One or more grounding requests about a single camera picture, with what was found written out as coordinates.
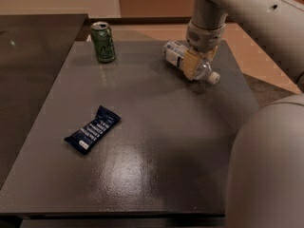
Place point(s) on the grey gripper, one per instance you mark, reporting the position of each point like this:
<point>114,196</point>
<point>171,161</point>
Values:
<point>205,40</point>

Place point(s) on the clear plastic water bottle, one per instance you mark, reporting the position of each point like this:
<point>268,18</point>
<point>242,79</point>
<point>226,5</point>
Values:
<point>173,52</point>

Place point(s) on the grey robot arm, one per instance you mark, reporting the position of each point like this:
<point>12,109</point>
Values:
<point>265,187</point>

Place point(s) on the green soda can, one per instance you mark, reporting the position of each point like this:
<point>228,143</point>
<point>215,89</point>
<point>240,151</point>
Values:
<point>101,37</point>

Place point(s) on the dark blue snack bar wrapper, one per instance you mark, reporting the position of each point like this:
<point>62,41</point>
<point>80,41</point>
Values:
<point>86,137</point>

